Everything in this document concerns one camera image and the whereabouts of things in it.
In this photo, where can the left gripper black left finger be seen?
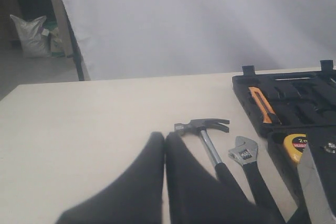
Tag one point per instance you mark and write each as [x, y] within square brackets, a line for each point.
[134, 197]

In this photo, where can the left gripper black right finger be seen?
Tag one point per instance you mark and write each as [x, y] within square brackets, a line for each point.
[195, 196]

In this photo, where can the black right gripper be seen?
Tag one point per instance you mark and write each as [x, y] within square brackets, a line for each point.
[316, 171]

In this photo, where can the claw hammer black grip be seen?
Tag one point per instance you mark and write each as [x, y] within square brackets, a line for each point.
[199, 127]

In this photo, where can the black plastic tool case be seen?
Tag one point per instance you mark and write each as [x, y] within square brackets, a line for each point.
[303, 101]

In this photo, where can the yellow measuring tape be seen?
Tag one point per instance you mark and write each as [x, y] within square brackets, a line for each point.
[294, 145]

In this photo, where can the orange utility knife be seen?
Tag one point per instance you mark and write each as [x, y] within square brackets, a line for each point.
[269, 115]

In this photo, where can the black backdrop stand pole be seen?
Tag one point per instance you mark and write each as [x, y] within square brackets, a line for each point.
[76, 53]

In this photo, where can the white backdrop cloth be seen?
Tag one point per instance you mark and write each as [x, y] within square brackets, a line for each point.
[151, 38]

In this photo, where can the white woven sack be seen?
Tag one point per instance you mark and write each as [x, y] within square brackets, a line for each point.
[32, 36]

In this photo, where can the green printed bag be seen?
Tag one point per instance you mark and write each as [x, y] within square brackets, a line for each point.
[56, 47]

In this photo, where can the adjustable wrench black handle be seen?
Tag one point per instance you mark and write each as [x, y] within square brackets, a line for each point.
[245, 154]

